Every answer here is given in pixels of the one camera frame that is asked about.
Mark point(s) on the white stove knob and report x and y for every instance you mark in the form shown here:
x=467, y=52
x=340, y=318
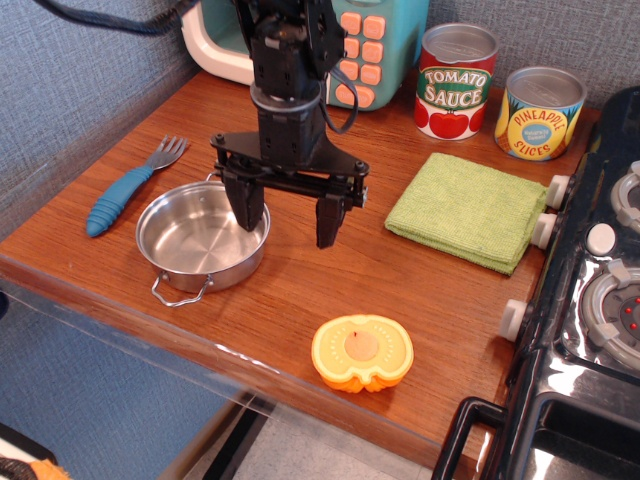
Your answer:
x=556, y=191
x=512, y=318
x=543, y=230

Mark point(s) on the black toy stove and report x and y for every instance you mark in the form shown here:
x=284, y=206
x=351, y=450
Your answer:
x=572, y=407

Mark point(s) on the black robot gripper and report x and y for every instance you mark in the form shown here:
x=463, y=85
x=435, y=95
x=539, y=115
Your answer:
x=290, y=151

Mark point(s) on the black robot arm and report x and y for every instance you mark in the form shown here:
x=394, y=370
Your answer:
x=295, y=46

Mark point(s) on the green folded cloth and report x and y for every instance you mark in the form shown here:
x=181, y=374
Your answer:
x=470, y=211

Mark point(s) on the blue handled fork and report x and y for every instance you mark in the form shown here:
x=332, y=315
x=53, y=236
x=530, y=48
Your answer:
x=112, y=202

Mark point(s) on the tomato sauce can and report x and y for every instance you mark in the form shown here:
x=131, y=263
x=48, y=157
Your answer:
x=454, y=78

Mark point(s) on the white stove knob rear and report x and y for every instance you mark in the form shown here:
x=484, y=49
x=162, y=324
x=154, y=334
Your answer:
x=556, y=191

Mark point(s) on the stainless steel pot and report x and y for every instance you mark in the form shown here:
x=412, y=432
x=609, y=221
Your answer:
x=191, y=237

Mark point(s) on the toy microwave oven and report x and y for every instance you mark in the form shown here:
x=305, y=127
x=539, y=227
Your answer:
x=383, y=44

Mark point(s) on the white stove knob front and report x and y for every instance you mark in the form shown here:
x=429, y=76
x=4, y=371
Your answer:
x=512, y=318

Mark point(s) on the white stove knob middle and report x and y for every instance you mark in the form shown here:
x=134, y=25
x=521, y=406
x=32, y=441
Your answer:
x=543, y=230

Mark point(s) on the orange toy pumpkin half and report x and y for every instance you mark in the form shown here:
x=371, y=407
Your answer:
x=362, y=352

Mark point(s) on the pineapple slices can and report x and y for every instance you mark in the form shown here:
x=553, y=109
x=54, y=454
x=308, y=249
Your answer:
x=539, y=112

